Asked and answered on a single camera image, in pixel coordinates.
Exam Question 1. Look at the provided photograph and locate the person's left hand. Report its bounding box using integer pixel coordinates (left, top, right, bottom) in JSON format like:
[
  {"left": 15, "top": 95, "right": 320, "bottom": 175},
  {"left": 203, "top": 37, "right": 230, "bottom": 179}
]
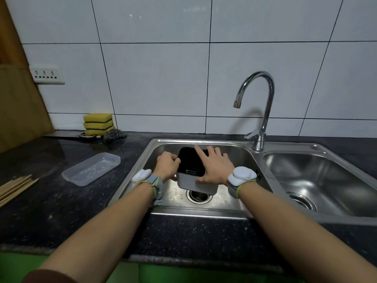
[{"left": 153, "top": 151, "right": 181, "bottom": 183}]

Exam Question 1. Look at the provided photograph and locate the person's right hand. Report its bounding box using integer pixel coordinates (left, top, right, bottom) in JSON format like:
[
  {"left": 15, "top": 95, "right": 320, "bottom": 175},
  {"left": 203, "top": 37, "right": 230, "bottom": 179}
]
[{"left": 194, "top": 145, "right": 235, "bottom": 186}]

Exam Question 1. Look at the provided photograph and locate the black and white box appliance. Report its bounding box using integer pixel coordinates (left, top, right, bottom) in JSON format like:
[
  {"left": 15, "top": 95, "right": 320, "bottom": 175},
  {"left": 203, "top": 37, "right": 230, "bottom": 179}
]
[{"left": 176, "top": 147, "right": 219, "bottom": 196}]

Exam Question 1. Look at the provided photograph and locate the person's right forearm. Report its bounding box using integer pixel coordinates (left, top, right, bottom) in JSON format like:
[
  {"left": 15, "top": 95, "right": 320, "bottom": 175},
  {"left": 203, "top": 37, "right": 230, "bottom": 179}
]
[{"left": 238, "top": 182, "right": 377, "bottom": 283}]

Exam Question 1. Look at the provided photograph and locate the person's left forearm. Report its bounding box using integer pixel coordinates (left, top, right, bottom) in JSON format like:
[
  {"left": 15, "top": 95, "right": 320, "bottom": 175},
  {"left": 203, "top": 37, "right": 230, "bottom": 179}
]
[{"left": 38, "top": 181, "right": 156, "bottom": 283}]

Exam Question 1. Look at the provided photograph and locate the round sink drain strainer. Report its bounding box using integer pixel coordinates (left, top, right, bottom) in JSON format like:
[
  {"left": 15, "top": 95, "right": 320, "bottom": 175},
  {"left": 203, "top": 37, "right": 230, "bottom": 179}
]
[
  {"left": 186, "top": 190, "right": 213, "bottom": 205},
  {"left": 286, "top": 191, "right": 318, "bottom": 212}
]

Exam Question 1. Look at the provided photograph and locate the white right wrist tracker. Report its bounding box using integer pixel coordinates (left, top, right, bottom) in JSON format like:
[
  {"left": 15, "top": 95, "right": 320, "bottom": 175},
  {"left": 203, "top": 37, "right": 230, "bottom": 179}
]
[{"left": 227, "top": 166, "right": 257, "bottom": 199}]

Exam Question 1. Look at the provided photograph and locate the white wrist tracker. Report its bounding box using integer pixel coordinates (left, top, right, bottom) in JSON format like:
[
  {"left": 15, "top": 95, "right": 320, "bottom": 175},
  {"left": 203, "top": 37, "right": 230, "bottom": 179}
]
[
  {"left": 227, "top": 166, "right": 257, "bottom": 199},
  {"left": 131, "top": 169, "right": 164, "bottom": 206}
]

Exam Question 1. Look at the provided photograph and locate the white left wrist tracker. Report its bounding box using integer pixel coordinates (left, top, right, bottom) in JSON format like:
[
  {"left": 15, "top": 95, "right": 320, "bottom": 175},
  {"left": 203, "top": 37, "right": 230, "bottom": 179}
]
[{"left": 131, "top": 169, "right": 164, "bottom": 206}]

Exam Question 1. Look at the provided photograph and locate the steel wool scrubber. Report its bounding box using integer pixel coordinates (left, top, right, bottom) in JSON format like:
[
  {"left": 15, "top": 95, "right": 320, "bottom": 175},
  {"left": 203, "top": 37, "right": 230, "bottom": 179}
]
[{"left": 102, "top": 128, "right": 127, "bottom": 144}]

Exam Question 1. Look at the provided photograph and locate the chrome gooseneck faucet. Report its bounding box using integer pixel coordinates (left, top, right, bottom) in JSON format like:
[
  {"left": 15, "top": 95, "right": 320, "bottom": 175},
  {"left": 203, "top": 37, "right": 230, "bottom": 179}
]
[{"left": 233, "top": 71, "right": 275, "bottom": 152}]

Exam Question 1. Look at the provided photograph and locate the yellow green sponge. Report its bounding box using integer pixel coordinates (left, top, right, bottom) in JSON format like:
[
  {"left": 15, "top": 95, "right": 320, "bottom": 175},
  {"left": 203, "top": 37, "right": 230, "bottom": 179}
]
[
  {"left": 83, "top": 120, "right": 114, "bottom": 130},
  {"left": 84, "top": 126, "right": 115, "bottom": 136},
  {"left": 83, "top": 113, "right": 113, "bottom": 124}
]

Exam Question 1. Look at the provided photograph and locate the clear plastic tray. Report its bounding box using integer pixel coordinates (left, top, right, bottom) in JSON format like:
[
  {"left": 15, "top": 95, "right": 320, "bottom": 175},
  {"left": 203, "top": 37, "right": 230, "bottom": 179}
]
[{"left": 61, "top": 153, "right": 121, "bottom": 187}]

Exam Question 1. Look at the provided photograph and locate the stainless steel double sink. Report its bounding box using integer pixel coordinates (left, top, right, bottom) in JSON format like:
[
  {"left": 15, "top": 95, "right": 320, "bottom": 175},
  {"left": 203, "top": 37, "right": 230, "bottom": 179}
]
[{"left": 107, "top": 138, "right": 377, "bottom": 227}]

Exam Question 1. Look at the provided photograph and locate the green cabinet front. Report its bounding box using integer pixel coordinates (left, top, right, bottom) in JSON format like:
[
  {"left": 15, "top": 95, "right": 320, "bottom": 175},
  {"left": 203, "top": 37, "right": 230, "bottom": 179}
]
[{"left": 0, "top": 252, "right": 313, "bottom": 283}]

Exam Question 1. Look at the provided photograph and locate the wooden chopstick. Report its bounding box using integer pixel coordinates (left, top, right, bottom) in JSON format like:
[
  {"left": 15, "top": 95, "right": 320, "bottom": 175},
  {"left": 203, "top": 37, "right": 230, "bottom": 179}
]
[
  {"left": 0, "top": 178, "right": 38, "bottom": 201},
  {"left": 0, "top": 178, "right": 40, "bottom": 208},
  {"left": 0, "top": 177, "right": 34, "bottom": 195},
  {"left": 0, "top": 174, "right": 32, "bottom": 189}
]

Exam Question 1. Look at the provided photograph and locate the wooden cutting board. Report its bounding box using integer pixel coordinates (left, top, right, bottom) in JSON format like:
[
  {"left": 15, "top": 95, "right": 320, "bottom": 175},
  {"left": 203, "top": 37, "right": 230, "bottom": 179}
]
[{"left": 0, "top": 64, "right": 54, "bottom": 154}]

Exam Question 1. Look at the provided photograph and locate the white wall outlet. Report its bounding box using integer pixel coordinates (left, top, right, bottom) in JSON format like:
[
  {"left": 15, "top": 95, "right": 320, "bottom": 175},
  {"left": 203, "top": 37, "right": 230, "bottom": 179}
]
[{"left": 29, "top": 65, "right": 65, "bottom": 85}]

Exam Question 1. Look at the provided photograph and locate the brown wooden frame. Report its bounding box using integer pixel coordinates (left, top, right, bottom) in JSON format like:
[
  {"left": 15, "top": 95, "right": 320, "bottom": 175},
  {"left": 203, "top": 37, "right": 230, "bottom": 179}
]
[{"left": 0, "top": 0, "right": 30, "bottom": 69}]

